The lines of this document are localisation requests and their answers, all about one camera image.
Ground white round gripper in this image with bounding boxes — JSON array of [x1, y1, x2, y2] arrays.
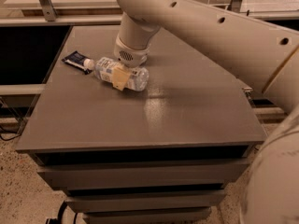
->
[[112, 35, 150, 91]]

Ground clear blue-label plastic bottle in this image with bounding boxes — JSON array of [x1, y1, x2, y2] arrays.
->
[[83, 57, 150, 91]]

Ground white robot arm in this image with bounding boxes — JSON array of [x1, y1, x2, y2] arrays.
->
[[114, 0, 299, 224]]

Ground dark blue rxbar wrapper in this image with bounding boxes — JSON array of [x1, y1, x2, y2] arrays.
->
[[62, 51, 94, 75]]

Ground grey drawer cabinet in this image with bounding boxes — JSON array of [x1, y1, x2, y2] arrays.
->
[[16, 31, 265, 224]]

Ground black floor cable left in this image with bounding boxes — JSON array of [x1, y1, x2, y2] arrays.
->
[[0, 124, 22, 142]]

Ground metal railing frame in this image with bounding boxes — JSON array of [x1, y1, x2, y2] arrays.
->
[[0, 0, 299, 26]]

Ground black cables under cabinet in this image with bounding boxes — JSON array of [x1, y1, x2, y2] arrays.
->
[[45, 200, 78, 224]]

